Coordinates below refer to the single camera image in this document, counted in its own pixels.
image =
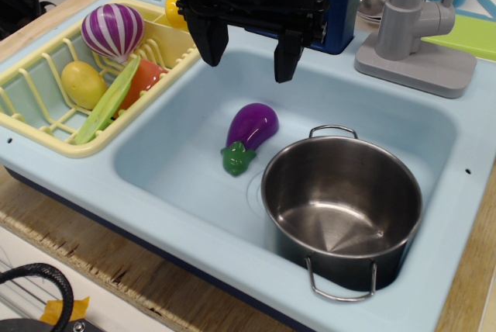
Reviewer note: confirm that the yellow toy pepper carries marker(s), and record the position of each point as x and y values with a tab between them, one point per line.
173	17

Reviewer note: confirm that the light blue toy sink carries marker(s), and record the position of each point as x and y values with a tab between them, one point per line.
155	216

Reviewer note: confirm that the green toy plate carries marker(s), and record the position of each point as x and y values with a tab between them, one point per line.
101	115

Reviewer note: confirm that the green cutting board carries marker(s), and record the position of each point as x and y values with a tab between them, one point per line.
472	35

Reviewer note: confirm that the purple toy eggplant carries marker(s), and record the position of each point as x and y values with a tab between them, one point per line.
254	124

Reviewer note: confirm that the grey toy faucet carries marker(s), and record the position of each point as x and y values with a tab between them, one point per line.
397	53

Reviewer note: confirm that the purple white striped toy onion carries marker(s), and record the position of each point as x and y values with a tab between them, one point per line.
113	31

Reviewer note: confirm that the stainless steel pot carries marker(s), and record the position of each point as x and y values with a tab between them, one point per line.
343	208

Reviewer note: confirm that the yellow toy potato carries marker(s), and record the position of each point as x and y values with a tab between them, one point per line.
83	84

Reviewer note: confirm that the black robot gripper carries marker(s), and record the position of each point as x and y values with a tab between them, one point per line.
207	20

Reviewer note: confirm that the yellow dish rack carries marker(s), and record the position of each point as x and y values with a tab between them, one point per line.
35	105

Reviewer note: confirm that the black bag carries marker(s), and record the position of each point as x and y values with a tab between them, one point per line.
15	14

